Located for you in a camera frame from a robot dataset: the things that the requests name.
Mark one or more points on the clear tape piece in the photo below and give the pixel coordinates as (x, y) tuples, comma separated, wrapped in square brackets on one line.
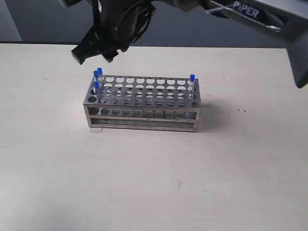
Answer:
[(96, 130)]

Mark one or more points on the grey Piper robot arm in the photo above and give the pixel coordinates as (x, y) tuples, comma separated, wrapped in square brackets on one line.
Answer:
[(283, 20)]

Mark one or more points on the steel test tube rack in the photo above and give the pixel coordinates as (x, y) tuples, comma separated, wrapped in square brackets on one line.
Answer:
[(148, 103)]

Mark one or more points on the blue-capped tube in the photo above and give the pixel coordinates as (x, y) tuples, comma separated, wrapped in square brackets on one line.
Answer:
[(96, 76), (100, 80), (96, 90), (191, 86)]

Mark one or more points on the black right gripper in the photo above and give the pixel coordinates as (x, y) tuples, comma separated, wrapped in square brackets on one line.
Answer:
[(116, 25)]

